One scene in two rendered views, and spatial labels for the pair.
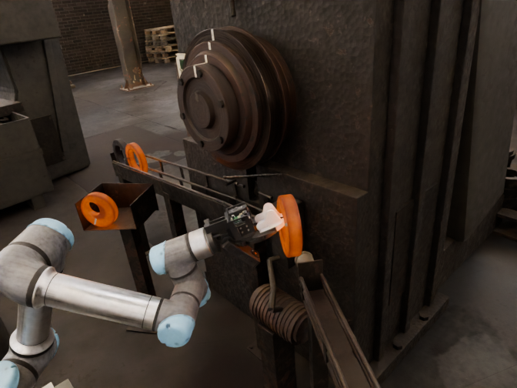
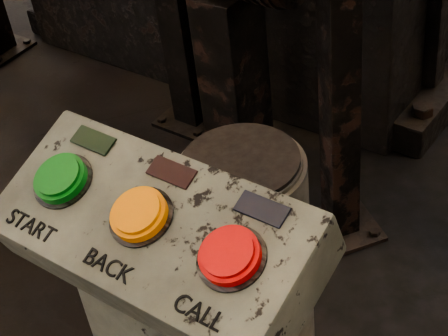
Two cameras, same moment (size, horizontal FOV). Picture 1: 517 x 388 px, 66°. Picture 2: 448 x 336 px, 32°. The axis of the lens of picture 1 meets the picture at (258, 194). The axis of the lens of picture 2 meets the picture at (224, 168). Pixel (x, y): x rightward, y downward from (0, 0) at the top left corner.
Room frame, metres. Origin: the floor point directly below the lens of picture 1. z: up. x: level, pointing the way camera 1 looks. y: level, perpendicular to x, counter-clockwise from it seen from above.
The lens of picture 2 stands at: (-0.03, 0.20, 0.95)
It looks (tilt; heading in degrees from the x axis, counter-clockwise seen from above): 39 degrees down; 351
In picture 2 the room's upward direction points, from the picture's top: 8 degrees counter-clockwise
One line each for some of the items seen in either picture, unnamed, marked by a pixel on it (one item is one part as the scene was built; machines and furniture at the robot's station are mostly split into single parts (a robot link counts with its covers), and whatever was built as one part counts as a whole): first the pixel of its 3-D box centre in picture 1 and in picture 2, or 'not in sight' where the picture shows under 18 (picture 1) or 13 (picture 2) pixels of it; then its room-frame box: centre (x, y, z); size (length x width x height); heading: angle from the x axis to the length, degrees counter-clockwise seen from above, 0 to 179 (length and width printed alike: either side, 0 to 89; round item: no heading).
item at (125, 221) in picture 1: (134, 260); not in sight; (1.56, 0.62, 0.36); 0.26 x 0.20 x 0.72; 75
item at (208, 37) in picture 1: (228, 102); not in sight; (1.35, 0.07, 1.11); 0.47 x 0.06 x 0.47; 40
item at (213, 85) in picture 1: (205, 108); not in sight; (1.28, 0.14, 1.11); 0.28 x 0.06 x 0.28; 40
